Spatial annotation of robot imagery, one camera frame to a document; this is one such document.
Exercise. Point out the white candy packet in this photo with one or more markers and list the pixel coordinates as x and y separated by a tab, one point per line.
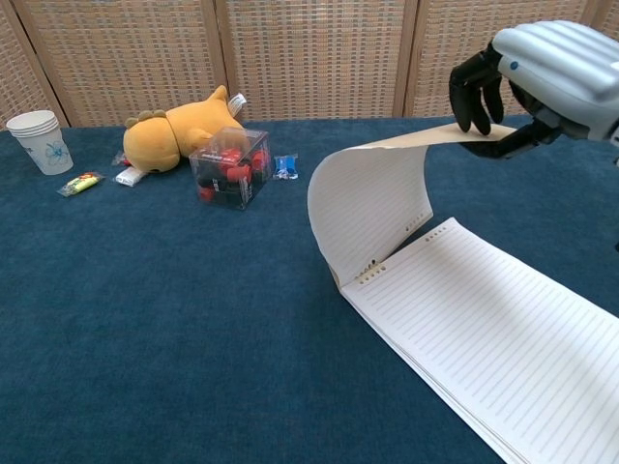
129	177

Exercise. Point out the yellow green candy packet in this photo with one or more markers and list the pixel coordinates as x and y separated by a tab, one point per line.
81	183

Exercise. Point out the white paper cup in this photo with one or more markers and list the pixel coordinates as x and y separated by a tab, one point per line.
41	142

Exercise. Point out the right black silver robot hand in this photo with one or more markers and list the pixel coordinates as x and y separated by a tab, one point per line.
561	67

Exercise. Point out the cream cover lined notebook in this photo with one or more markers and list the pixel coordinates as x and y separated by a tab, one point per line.
483	314

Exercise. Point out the clear box red black toy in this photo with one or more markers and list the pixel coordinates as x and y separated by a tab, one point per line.
229	169

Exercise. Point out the yellow plush toy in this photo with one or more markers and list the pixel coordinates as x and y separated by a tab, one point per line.
159	140

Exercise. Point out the blue wrapped candy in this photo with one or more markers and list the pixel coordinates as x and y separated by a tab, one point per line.
285	166

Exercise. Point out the red candy packet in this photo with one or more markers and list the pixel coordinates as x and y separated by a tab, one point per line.
119	158

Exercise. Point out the blue fuzzy table mat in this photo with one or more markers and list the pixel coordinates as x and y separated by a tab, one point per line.
145	314

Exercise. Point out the woven wooden folding screen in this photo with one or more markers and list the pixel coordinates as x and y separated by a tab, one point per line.
314	58

